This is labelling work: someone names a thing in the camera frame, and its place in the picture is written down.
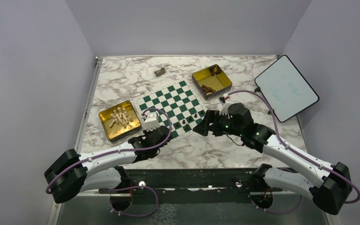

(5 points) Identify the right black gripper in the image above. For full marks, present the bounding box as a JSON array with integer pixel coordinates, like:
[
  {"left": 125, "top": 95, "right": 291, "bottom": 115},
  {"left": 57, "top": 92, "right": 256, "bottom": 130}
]
[{"left": 193, "top": 109, "right": 244, "bottom": 137}]

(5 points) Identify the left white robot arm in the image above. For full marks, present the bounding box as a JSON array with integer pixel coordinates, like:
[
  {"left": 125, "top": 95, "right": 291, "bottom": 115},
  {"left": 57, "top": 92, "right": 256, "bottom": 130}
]
[{"left": 44, "top": 126, "right": 172, "bottom": 203}]

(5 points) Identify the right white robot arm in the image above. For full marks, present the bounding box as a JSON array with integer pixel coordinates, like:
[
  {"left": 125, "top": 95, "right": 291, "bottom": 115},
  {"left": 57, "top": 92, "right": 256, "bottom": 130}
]
[{"left": 193, "top": 103, "right": 352, "bottom": 215}]

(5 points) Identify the gold tin with white pieces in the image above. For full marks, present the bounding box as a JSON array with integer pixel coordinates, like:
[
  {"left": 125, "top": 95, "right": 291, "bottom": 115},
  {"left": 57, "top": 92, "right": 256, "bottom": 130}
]
[{"left": 98, "top": 100, "right": 143, "bottom": 143}]

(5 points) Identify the green white chess board mat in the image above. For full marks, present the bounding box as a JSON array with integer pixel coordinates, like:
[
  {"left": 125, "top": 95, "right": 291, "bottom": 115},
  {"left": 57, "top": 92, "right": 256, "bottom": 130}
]
[{"left": 132, "top": 80, "right": 209, "bottom": 143}]

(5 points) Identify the white chess pieces pile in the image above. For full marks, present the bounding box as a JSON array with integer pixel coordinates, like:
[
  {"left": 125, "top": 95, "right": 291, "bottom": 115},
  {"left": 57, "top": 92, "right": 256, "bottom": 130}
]
[{"left": 109, "top": 107, "right": 133, "bottom": 128}]

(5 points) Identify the gold tin with dark pieces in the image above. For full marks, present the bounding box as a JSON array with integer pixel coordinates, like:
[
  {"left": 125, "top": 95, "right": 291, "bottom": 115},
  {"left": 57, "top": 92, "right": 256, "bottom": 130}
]
[{"left": 192, "top": 64, "right": 233, "bottom": 101}]

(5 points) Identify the small grey tan clip device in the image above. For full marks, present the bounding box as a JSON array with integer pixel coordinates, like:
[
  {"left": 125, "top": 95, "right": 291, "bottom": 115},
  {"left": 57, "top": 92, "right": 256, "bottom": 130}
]
[{"left": 154, "top": 67, "right": 166, "bottom": 77}]

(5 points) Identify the small whiteboard tablet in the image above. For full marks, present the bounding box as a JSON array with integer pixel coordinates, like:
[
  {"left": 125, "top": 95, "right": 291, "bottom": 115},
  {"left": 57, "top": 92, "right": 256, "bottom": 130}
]
[{"left": 255, "top": 55, "right": 320, "bottom": 122}]

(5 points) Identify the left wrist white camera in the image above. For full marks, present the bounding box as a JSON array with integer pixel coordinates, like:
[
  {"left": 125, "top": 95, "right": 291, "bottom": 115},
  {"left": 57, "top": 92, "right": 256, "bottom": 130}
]
[{"left": 142, "top": 112, "right": 160, "bottom": 131}]

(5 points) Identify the wrist white camera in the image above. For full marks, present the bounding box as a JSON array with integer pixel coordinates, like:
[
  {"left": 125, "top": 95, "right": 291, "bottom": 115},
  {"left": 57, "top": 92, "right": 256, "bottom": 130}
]
[
  {"left": 142, "top": 112, "right": 160, "bottom": 131},
  {"left": 217, "top": 93, "right": 233, "bottom": 115}
]

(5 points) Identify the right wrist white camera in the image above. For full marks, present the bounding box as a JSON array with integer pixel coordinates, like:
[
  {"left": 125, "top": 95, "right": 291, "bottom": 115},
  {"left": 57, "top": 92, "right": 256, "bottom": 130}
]
[{"left": 217, "top": 93, "right": 233, "bottom": 115}]

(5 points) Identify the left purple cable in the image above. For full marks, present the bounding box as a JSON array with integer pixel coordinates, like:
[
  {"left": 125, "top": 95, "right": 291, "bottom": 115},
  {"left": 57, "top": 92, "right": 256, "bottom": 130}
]
[{"left": 45, "top": 107, "right": 173, "bottom": 218}]

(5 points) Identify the purple cable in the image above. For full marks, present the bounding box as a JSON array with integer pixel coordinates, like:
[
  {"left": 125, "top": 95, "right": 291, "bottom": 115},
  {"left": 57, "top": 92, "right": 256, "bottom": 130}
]
[
  {"left": 218, "top": 90, "right": 360, "bottom": 216},
  {"left": 45, "top": 107, "right": 173, "bottom": 218}
]

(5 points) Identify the black metal base frame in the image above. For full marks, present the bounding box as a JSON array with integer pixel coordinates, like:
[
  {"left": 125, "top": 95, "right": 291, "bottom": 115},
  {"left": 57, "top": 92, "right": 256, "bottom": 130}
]
[{"left": 68, "top": 167, "right": 305, "bottom": 206}]

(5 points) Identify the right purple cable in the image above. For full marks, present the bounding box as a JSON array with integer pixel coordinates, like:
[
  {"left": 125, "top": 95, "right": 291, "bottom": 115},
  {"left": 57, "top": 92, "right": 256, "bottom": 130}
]
[{"left": 218, "top": 90, "right": 360, "bottom": 216}]

